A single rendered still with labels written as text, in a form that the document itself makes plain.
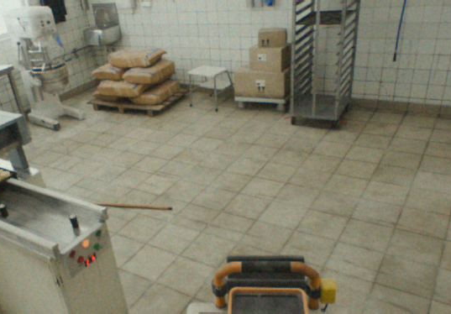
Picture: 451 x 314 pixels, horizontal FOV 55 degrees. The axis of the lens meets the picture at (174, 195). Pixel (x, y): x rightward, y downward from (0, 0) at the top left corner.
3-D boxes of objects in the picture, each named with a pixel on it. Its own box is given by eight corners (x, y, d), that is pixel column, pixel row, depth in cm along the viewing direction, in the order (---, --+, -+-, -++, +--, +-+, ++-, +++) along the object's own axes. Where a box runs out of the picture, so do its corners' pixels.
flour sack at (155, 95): (156, 107, 531) (154, 96, 524) (128, 105, 551) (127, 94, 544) (183, 88, 582) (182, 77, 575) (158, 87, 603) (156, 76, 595)
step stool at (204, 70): (238, 100, 551) (236, 65, 528) (217, 112, 525) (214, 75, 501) (210, 96, 579) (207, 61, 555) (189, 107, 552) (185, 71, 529)
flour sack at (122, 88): (96, 96, 563) (92, 82, 554) (114, 86, 593) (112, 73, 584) (140, 99, 529) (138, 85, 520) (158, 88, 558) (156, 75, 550)
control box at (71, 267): (65, 277, 185) (57, 252, 178) (103, 245, 201) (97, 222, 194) (71, 279, 183) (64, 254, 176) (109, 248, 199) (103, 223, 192)
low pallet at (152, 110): (87, 110, 590) (86, 102, 584) (123, 91, 645) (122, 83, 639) (159, 118, 529) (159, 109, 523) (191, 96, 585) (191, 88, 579)
